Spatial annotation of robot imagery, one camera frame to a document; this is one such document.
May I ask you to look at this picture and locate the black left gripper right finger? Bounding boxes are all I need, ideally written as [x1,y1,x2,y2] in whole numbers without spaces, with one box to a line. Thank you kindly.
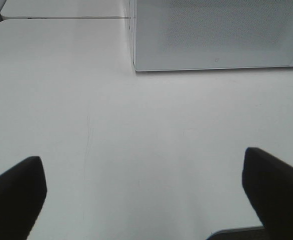
[242,147,293,240]

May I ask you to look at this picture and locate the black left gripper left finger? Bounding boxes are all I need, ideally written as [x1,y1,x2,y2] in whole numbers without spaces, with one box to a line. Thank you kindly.
[0,156,48,240]

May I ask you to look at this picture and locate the white microwave door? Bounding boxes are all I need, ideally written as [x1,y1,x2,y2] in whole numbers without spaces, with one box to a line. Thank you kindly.
[130,0,293,72]

